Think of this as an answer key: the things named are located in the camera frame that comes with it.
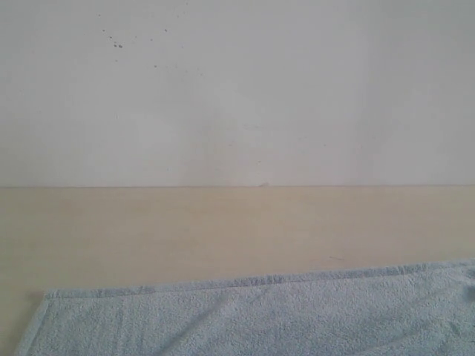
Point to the light blue fluffy towel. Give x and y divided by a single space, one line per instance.
421 309

